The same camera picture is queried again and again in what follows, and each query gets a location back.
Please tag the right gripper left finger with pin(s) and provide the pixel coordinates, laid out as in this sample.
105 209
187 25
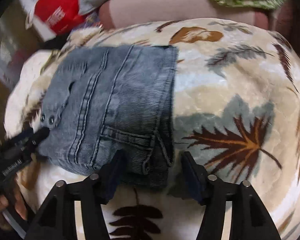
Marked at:
55 218

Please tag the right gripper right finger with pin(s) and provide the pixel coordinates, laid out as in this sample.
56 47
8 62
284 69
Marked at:
249 220

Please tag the grey-blue denim pants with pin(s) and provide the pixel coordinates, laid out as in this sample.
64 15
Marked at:
104 99

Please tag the person's left hand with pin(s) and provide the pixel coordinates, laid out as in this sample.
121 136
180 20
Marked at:
15 214

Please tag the wooden glass-panel door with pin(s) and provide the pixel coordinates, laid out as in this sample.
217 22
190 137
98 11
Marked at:
17 44

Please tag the leaf-pattern fleece blanket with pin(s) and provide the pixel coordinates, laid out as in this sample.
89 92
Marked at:
236 102

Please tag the red paper shopping bag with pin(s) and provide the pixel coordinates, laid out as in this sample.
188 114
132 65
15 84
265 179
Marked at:
51 18

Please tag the pink quilted bed cover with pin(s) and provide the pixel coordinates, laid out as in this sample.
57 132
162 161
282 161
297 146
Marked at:
123 13

